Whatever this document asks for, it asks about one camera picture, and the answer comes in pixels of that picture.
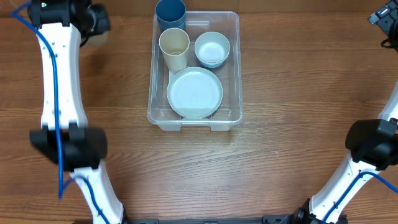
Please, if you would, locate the clear plastic storage bin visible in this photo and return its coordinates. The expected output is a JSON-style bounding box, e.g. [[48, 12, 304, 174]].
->
[[147, 11, 243, 131]]

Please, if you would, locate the pink bowl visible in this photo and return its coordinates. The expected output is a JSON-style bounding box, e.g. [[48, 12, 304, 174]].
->
[[198, 57, 227, 67]]

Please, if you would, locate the dark blue cup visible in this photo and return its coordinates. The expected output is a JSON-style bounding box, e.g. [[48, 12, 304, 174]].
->
[[158, 21, 186, 32], [155, 0, 186, 27]]

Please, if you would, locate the blue left cable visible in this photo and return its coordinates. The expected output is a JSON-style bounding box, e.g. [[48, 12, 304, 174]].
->
[[11, 0, 109, 224]]

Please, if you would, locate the light blue bowl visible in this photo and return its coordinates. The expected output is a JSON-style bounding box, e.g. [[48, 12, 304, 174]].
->
[[200, 60, 224, 68]]

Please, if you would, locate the grey bowl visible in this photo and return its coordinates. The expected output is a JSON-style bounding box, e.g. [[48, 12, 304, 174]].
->
[[195, 32, 230, 58]]

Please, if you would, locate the beige cup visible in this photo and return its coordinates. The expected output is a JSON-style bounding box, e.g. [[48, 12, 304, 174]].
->
[[159, 28, 190, 73], [86, 30, 109, 47]]

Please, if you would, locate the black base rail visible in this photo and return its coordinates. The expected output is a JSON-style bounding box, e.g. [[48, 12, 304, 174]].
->
[[124, 214, 348, 224]]

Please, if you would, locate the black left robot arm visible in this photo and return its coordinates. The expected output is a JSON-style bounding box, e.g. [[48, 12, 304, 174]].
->
[[26, 0, 128, 223]]

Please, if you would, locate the grey plate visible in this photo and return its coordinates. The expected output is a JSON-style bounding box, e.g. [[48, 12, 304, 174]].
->
[[167, 67, 223, 119]]

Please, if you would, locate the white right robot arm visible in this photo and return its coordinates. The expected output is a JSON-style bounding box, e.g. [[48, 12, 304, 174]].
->
[[282, 87, 397, 224]]

